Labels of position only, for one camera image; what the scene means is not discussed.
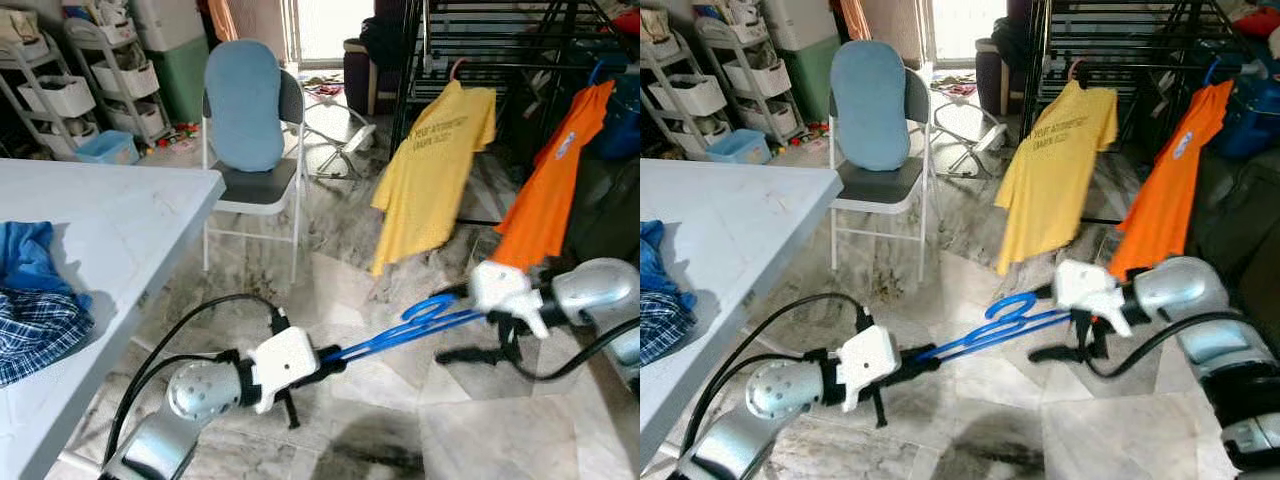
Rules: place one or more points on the white plastic folding table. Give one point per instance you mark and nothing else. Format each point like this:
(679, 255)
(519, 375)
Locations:
(90, 250)
(720, 280)

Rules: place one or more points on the blue plastic hanger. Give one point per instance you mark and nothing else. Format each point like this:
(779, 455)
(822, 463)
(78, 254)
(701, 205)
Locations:
(985, 339)
(597, 70)
(1215, 70)
(400, 338)

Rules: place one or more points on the blue oval chair cushion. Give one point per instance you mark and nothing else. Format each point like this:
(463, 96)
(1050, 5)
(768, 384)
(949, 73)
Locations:
(870, 105)
(243, 105)

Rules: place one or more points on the orange t-shirt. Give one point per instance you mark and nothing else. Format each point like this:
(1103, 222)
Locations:
(550, 190)
(1170, 190)

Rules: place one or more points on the red and pink clothes pile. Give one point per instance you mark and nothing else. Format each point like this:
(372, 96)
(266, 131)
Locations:
(625, 20)
(1260, 20)

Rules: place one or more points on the blue plaid garment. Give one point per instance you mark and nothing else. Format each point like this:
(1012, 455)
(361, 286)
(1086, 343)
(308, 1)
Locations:
(35, 335)
(660, 325)

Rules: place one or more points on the light blue crumpled cloth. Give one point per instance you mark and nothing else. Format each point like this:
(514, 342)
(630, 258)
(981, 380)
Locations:
(25, 260)
(655, 260)

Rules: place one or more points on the yellow t-shirt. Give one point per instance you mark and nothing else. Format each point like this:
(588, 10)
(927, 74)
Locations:
(430, 180)
(1055, 180)

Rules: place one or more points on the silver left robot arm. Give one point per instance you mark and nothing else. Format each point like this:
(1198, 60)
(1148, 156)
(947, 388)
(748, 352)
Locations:
(780, 390)
(195, 390)

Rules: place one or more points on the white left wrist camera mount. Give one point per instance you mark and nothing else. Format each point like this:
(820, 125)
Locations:
(285, 365)
(870, 365)

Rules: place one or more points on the black metal drying rack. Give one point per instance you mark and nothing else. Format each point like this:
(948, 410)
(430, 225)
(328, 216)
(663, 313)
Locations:
(408, 90)
(1033, 90)

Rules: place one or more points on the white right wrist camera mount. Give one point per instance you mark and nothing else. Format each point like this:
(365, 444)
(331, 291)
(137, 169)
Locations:
(1090, 290)
(505, 290)

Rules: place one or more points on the white and green air purifier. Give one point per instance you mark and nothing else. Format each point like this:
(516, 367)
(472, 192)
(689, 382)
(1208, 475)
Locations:
(800, 60)
(170, 60)

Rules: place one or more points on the white shelf rack with bins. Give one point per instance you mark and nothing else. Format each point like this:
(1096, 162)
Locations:
(755, 80)
(55, 95)
(680, 95)
(125, 80)

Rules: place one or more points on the pink plastic hanger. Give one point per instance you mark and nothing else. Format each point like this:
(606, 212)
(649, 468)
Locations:
(455, 68)
(1077, 68)

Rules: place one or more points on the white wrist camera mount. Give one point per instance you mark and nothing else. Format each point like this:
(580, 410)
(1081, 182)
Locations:
(1090, 290)
(870, 365)
(285, 365)
(505, 290)

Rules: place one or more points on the black folding chair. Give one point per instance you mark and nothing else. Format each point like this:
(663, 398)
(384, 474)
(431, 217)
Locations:
(255, 185)
(880, 185)

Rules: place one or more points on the light blue storage bin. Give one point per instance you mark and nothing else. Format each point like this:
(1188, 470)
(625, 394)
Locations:
(105, 148)
(738, 148)

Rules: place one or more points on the small pink clothes heap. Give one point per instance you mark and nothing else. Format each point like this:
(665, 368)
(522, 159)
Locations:
(950, 88)
(320, 88)

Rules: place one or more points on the dark purple armchair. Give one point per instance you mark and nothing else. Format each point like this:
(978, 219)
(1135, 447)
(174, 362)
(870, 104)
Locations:
(360, 75)
(990, 75)

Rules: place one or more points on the blue storage crate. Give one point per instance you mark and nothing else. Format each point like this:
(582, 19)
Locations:
(620, 110)
(1255, 110)

